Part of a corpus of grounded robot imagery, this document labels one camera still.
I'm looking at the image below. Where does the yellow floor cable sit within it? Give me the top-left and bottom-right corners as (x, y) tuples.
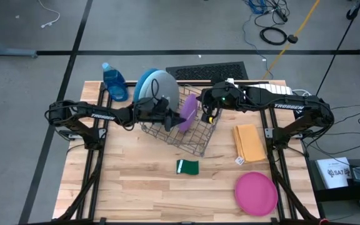
(262, 0), (321, 81)

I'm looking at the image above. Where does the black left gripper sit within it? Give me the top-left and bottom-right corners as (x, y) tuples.
(133, 97), (187, 133)

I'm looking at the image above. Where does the grey wire dish rack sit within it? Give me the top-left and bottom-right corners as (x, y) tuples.
(139, 83), (224, 157)

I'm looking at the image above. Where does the black storage box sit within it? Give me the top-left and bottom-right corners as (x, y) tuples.
(309, 157), (360, 203)

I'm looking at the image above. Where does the blue dish soap bottle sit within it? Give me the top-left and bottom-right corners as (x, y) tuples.
(101, 62), (129, 103)

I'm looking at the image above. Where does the folded orange cloth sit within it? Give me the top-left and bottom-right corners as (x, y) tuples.
(232, 124), (268, 163)

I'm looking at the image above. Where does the small purple plate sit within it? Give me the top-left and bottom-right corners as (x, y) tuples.
(178, 93), (199, 133)

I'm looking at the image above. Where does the black caster wheel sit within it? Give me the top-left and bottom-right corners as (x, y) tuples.
(346, 6), (359, 21)

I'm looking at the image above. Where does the grey metal table base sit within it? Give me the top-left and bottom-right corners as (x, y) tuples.
(0, 23), (39, 59)

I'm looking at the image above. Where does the black floor vent grate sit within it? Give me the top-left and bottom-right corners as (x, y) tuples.
(166, 61), (249, 81)

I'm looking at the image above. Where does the large grey plate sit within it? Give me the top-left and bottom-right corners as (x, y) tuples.
(142, 71), (181, 113)

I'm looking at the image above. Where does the small pink plate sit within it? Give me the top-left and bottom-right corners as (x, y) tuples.
(234, 171), (279, 217)

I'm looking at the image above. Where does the long black cable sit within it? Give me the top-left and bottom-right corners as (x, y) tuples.
(316, 14), (359, 98)

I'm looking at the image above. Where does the white striped towel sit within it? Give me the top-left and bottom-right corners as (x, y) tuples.
(226, 77), (294, 96)

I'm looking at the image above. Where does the white printed booklet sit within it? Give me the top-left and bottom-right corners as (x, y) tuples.
(316, 157), (353, 190)

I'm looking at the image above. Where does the white cable with plug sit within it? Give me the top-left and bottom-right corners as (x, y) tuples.
(37, 0), (61, 29)

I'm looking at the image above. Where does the green sponge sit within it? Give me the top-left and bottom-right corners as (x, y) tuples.
(176, 159), (200, 176)

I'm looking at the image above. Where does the blue cable bundle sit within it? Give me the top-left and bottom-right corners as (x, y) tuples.
(241, 0), (268, 63)

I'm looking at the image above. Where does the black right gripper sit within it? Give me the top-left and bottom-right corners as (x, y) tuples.
(200, 81), (245, 124)

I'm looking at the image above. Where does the coiled black cable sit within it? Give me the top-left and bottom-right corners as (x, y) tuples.
(259, 26), (288, 46)

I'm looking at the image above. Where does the black power strip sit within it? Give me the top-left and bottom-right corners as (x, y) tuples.
(273, 6), (290, 23)

